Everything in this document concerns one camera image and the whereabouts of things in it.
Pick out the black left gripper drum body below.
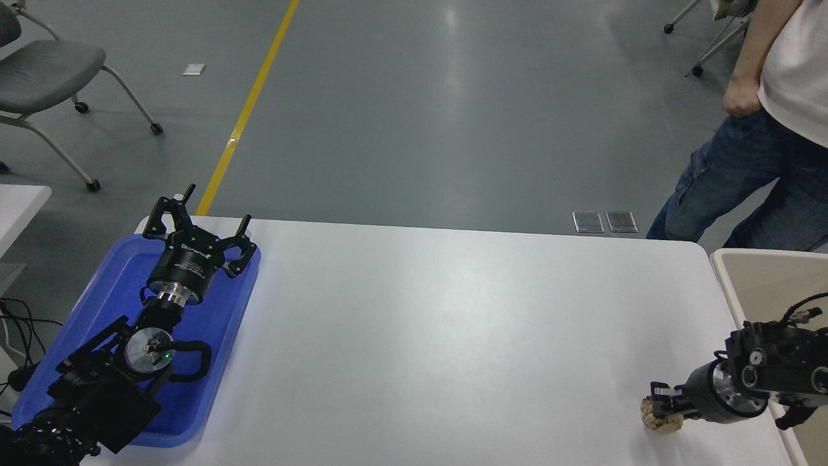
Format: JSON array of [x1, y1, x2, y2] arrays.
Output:
[[146, 233, 227, 305]]

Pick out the metal chair legs with castors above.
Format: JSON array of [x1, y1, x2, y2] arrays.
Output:
[[663, 0, 759, 78]]

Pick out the grey chair with castors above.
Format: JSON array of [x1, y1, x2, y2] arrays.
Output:
[[0, 0, 164, 192]]

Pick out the large pale bin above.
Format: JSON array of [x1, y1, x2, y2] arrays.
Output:
[[710, 249, 828, 466]]

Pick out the person's hand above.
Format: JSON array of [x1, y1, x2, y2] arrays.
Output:
[[721, 83, 766, 119]]

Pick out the black floor cables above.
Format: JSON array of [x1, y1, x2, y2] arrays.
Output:
[[0, 296, 64, 415]]

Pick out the small white side table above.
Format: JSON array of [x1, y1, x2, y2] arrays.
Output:
[[0, 184, 53, 296]]

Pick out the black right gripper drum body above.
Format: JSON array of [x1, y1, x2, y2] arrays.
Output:
[[684, 361, 732, 425]]

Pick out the tan paper ball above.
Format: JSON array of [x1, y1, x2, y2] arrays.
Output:
[[640, 396, 684, 435]]

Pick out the blue plastic tray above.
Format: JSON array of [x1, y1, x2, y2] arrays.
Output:
[[12, 234, 262, 449]]

